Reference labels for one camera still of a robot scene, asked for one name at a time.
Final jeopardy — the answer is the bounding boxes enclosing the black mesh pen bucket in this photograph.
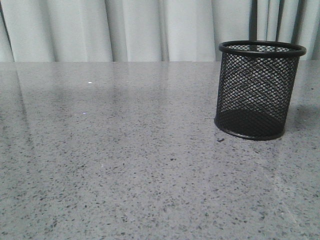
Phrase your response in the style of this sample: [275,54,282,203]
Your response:
[214,40,307,141]

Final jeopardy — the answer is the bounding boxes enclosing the black vertical pole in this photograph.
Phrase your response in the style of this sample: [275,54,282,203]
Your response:
[249,0,258,41]

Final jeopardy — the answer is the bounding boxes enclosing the pale grey curtain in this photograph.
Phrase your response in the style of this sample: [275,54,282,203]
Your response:
[0,0,320,62]

